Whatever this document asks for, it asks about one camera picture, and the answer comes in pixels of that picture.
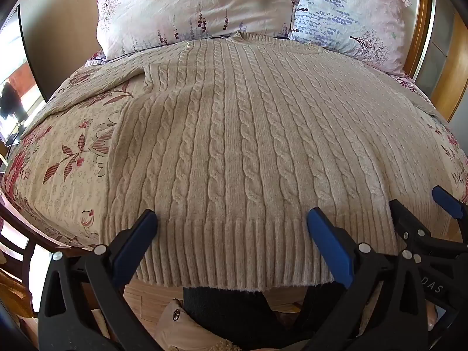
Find beige cable knit sweater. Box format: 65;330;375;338
27;32;454;293

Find wooden headboard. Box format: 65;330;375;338
376;0;430;81

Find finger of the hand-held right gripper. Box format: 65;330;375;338
431;186;468;227
388;199;468;264

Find flat screen television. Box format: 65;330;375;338
0;5;50;147

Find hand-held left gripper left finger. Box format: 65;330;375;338
38;209;172;351

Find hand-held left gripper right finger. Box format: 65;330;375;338
306;208;430;351

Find person's black trousers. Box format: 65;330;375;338
183;286;309;351

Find floral cream bedsheet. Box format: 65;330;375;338
0;49;468;260

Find person's beige jacket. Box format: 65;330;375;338
154;298;257;351

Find yellowish brown cloth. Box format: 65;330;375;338
0;269;35;319

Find pink floral pillow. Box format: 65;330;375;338
96;0;298;59

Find dark wooden chair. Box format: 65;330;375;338
0;192;48;315

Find white pillow with purple print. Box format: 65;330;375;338
289;0;412;77

